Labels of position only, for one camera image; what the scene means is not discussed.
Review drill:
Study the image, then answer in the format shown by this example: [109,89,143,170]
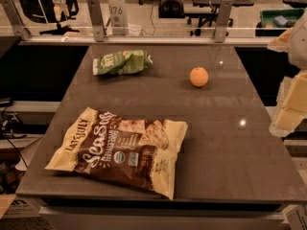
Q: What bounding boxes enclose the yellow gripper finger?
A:
[283,71,307,113]
[275,109,303,131]

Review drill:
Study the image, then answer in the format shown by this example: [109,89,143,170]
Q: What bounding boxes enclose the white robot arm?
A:
[268,11,307,137]

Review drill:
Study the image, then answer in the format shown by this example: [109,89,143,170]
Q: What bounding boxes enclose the brown Late July chip bag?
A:
[46,107,188,199]

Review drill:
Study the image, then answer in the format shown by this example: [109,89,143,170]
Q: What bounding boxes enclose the green chip bag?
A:
[92,50,153,75]

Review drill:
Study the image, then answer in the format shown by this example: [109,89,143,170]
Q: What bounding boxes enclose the green bin with items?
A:
[255,8,305,36]

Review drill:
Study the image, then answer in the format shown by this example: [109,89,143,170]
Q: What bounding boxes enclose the orange fruit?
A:
[190,67,209,87]

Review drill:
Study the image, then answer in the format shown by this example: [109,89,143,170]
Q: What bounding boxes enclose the black speaker box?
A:
[158,0,185,18]

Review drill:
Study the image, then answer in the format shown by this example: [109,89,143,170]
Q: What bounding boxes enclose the white numbered pillar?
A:
[107,0,129,35]

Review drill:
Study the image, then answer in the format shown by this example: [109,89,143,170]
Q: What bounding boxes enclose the cardboard box lower left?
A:
[0,194,16,218]

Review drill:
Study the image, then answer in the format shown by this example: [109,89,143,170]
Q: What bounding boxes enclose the right metal bracket post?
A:
[214,0,234,43]

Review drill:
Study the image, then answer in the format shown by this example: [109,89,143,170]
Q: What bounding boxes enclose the metal bracket post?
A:
[214,0,234,43]
[87,0,106,42]
[0,0,31,40]

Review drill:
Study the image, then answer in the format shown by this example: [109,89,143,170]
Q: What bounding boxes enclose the middle metal bracket post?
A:
[87,0,106,42]

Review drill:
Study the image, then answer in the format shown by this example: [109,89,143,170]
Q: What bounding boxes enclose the black cables at left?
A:
[0,103,30,170]

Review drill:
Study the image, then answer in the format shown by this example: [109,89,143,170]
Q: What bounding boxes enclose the left metal bracket post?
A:
[0,0,31,40]

